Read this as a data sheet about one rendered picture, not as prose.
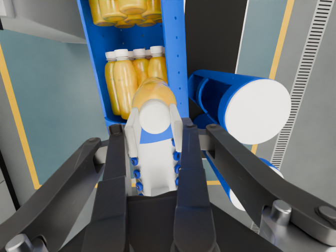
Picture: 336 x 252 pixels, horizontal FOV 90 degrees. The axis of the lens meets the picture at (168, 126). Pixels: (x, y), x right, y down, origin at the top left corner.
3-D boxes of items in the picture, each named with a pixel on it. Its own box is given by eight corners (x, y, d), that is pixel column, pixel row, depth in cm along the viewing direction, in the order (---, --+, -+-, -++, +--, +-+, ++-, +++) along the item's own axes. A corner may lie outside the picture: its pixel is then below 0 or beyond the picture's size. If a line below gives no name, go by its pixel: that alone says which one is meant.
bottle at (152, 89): (132, 91, 39) (115, 114, 21) (154, 69, 38) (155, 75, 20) (153, 112, 41) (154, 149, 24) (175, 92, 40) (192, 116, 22)
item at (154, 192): (151, 192, 92) (151, 216, 77) (150, 186, 90) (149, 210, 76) (169, 190, 92) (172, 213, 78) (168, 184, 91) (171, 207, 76)
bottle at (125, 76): (127, 113, 60) (117, 57, 54) (145, 112, 59) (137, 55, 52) (117, 119, 54) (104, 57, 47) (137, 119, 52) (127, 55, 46)
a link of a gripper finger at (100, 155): (126, 161, 14) (88, 166, 13) (132, 136, 18) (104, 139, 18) (122, 145, 13) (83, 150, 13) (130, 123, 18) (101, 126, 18)
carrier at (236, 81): (209, 63, 145) (179, 78, 148) (282, 64, 64) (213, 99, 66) (220, 92, 155) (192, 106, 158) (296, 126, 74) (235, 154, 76)
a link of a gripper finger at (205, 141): (185, 137, 13) (223, 134, 13) (178, 117, 18) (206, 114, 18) (186, 154, 14) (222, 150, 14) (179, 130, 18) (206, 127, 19)
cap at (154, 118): (133, 114, 22) (132, 118, 20) (155, 93, 21) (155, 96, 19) (154, 134, 23) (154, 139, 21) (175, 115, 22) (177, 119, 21)
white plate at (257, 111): (284, 66, 63) (281, 66, 64) (216, 100, 65) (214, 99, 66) (297, 127, 72) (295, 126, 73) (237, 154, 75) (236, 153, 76)
